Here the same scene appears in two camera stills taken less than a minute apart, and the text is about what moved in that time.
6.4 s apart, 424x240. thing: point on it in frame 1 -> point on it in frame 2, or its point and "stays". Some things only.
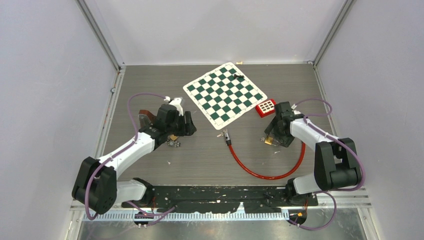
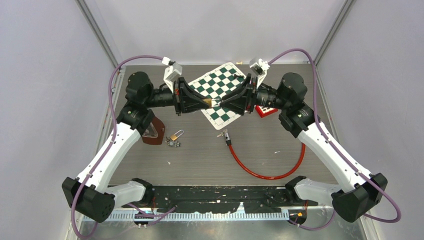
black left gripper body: [178, 128] -> [178, 102]
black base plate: [206, 199] stays
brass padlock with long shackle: [269, 140] -> [208, 101]
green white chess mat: [224, 94] stays
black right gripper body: [282, 136] -> [252, 99]
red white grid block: [266, 108] stays
